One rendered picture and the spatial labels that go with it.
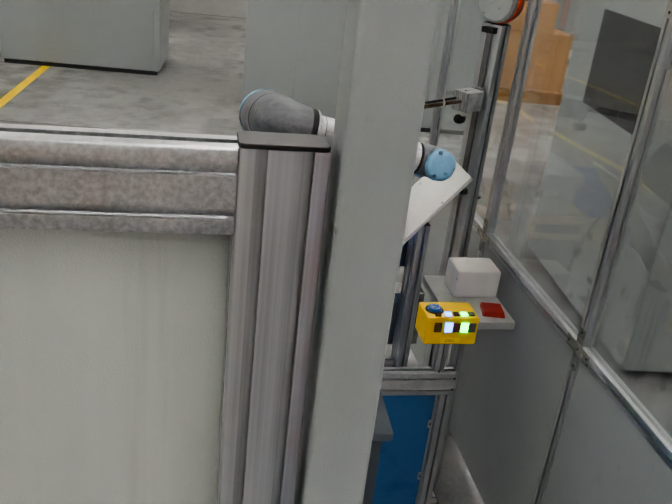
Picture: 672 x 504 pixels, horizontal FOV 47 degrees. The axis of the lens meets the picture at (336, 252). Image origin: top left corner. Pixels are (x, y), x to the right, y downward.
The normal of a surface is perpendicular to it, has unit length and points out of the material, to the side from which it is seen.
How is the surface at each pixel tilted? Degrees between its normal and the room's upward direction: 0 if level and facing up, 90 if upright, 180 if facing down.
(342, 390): 90
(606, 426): 90
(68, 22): 90
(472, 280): 90
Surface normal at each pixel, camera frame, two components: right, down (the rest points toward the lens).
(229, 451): 0.17, 0.43
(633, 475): -0.98, -0.03
